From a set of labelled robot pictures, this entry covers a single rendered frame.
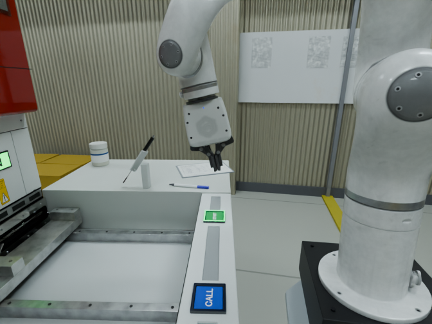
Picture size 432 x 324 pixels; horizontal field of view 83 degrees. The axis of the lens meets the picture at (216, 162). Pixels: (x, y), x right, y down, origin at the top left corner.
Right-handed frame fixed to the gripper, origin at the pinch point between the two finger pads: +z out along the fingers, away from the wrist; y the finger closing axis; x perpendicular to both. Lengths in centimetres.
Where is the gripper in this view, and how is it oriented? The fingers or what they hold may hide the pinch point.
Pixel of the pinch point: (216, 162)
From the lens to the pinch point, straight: 60.5
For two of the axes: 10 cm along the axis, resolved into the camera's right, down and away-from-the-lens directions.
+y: 9.8, -1.9, -0.9
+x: 0.3, -3.0, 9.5
